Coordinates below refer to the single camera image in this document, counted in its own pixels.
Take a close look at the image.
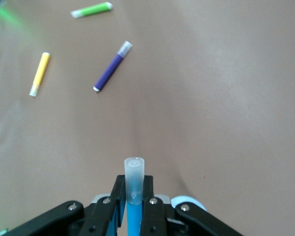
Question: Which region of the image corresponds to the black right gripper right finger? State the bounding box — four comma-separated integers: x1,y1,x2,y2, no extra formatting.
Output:
137,175,244,236

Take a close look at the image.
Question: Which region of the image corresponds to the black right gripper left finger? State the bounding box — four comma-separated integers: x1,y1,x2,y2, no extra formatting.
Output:
0,175,127,236

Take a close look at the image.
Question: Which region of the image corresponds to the blue marker with clear cap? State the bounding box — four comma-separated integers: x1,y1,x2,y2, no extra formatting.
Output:
124,157,146,236

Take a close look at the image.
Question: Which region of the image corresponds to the translucent blue plastic cup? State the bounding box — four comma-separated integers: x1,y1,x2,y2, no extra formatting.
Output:
171,196,207,212

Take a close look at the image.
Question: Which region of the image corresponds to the brown paper table cover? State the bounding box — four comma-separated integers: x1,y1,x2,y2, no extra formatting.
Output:
0,0,295,236

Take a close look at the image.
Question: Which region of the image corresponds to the purple marker with clear cap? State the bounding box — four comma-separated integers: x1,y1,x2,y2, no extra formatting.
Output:
92,40,133,93

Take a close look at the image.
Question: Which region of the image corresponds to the yellow marker with clear cap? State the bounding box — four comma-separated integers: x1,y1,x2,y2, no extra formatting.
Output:
29,52,51,97

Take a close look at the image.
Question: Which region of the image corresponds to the green marker with clear cap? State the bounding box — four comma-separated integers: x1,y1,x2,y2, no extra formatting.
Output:
70,1,114,18

